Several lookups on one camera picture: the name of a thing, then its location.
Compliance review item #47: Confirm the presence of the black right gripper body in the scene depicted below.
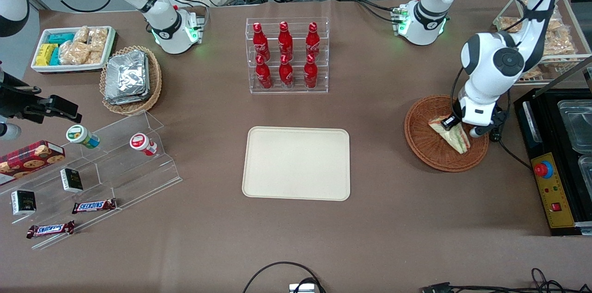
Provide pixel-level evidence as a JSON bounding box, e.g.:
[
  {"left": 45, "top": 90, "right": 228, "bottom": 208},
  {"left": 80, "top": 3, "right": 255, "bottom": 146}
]
[{"left": 0, "top": 70, "right": 44, "bottom": 121}]

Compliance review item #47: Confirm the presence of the triangle sandwich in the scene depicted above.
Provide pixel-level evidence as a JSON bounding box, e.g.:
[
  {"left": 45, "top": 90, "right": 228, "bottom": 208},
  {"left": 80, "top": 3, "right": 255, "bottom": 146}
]
[{"left": 428, "top": 116, "right": 471, "bottom": 154}]

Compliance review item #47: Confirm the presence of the round brown wicker basket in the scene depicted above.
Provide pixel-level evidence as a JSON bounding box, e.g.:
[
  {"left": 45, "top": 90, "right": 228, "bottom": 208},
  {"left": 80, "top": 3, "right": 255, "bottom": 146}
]
[{"left": 404, "top": 94, "right": 490, "bottom": 172}]

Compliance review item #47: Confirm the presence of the oval tan wicker basket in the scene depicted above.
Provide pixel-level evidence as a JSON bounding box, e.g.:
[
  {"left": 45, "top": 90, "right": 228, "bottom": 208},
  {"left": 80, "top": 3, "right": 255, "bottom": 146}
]
[{"left": 99, "top": 45, "right": 163, "bottom": 116}]

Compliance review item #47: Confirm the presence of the cream plastic tray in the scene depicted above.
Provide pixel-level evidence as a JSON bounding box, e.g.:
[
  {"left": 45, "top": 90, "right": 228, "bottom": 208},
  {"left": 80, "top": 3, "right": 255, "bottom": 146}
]
[{"left": 241, "top": 126, "right": 351, "bottom": 201}]

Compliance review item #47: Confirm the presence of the green lid yogurt cup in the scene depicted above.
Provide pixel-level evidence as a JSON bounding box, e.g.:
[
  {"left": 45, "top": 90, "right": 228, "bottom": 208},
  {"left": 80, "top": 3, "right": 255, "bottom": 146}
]
[{"left": 66, "top": 124, "right": 100, "bottom": 149}]

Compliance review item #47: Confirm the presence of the red cookie box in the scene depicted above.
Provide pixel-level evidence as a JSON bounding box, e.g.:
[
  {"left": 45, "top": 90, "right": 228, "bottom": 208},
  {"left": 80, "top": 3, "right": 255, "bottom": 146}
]
[{"left": 0, "top": 140, "right": 66, "bottom": 186}]

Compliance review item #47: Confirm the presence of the white rectangular snack bin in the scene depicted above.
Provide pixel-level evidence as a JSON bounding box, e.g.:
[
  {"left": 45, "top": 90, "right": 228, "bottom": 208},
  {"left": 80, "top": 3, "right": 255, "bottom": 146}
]
[{"left": 31, "top": 25, "right": 117, "bottom": 74}]

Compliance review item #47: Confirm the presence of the yellow snack packet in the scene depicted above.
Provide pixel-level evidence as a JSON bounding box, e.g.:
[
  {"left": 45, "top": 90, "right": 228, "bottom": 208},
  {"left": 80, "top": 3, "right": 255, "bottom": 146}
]
[{"left": 35, "top": 43, "right": 59, "bottom": 67}]

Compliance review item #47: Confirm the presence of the clear bag of brown snacks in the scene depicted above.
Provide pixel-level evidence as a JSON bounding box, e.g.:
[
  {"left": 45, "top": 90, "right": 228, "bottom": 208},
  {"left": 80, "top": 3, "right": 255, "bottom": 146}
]
[
  {"left": 519, "top": 66, "right": 544, "bottom": 80},
  {"left": 499, "top": 17, "right": 526, "bottom": 33},
  {"left": 542, "top": 29, "right": 577, "bottom": 57}
]

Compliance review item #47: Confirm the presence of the small black box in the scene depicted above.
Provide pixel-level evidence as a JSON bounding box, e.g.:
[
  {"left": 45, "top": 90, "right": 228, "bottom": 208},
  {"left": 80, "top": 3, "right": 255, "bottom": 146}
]
[
  {"left": 60, "top": 168, "right": 84, "bottom": 193},
  {"left": 11, "top": 189, "right": 37, "bottom": 216}
]

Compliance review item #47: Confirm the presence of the red lid yogurt cup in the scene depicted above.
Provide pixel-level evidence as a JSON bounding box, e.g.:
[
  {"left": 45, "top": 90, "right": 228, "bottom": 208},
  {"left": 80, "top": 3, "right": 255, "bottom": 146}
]
[{"left": 129, "top": 132, "right": 158, "bottom": 157}]

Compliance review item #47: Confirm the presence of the clear plastic food container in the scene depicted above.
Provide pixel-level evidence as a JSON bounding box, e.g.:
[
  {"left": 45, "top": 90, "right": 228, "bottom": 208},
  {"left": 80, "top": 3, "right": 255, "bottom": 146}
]
[
  {"left": 577, "top": 154, "right": 592, "bottom": 188},
  {"left": 557, "top": 99, "right": 592, "bottom": 154}
]

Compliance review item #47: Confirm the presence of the black sealing machine yellow panel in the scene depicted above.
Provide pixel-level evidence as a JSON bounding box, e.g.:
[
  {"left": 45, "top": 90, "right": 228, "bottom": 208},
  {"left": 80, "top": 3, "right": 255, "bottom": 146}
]
[{"left": 513, "top": 55, "right": 592, "bottom": 237}]

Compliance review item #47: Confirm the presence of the clear acrylic step shelf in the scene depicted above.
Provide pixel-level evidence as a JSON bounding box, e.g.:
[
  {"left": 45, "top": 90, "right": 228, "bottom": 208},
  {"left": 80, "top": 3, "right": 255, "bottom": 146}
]
[{"left": 0, "top": 110, "right": 183, "bottom": 250}]

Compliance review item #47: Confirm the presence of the snickers chocolate bar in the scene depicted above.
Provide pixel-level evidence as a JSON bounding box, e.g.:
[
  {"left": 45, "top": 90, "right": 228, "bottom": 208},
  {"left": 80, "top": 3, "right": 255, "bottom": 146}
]
[
  {"left": 71, "top": 198, "right": 117, "bottom": 214},
  {"left": 26, "top": 220, "right": 76, "bottom": 239}
]

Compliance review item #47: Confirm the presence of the red cola bottle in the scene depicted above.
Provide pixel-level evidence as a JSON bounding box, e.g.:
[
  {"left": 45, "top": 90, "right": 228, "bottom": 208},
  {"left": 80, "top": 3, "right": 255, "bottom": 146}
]
[
  {"left": 255, "top": 55, "right": 272, "bottom": 89},
  {"left": 278, "top": 21, "right": 294, "bottom": 59},
  {"left": 252, "top": 23, "right": 271, "bottom": 60},
  {"left": 279, "top": 55, "right": 294, "bottom": 88},
  {"left": 306, "top": 22, "right": 321, "bottom": 58},
  {"left": 303, "top": 54, "right": 319, "bottom": 89}
]

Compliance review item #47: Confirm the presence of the clear acrylic bottle rack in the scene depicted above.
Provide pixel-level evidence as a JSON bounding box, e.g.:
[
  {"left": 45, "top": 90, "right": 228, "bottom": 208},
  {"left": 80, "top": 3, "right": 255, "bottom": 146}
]
[{"left": 245, "top": 17, "right": 330, "bottom": 94}]

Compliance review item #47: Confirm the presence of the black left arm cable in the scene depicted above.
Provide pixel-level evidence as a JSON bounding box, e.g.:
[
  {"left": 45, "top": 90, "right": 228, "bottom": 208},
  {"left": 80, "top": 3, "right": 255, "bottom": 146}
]
[{"left": 450, "top": 0, "right": 562, "bottom": 120}]

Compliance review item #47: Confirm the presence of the black power cable with plug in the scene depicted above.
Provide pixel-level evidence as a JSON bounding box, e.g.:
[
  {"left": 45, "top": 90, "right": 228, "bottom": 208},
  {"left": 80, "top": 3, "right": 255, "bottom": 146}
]
[{"left": 490, "top": 129, "right": 532, "bottom": 170}]

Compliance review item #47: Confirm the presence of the white wire rack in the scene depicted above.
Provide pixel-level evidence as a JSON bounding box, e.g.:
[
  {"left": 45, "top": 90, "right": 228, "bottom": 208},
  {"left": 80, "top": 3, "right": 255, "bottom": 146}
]
[{"left": 493, "top": 0, "right": 592, "bottom": 86}]

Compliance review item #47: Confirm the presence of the black cable with connector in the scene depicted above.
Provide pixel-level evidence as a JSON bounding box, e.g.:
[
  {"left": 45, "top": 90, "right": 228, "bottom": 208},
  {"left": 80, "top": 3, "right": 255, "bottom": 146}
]
[{"left": 420, "top": 267, "right": 592, "bottom": 293}]

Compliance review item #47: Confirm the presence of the black looped cable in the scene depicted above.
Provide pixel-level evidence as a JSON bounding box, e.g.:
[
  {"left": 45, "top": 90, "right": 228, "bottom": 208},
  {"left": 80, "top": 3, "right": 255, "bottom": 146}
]
[{"left": 242, "top": 261, "right": 327, "bottom": 293}]

